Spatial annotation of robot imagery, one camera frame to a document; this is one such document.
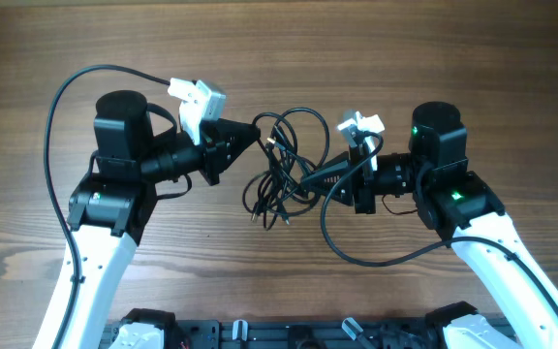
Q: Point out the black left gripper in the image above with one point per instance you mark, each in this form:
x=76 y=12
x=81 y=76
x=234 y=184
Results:
x=222 y=145

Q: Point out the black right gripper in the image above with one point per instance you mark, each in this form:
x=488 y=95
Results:
x=363 y=194

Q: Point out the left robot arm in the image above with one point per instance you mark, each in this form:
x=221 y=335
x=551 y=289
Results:
x=114 y=200

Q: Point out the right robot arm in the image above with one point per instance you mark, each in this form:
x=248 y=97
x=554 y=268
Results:
x=465 y=213

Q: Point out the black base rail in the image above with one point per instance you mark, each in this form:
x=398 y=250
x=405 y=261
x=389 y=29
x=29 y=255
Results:
x=308 y=334

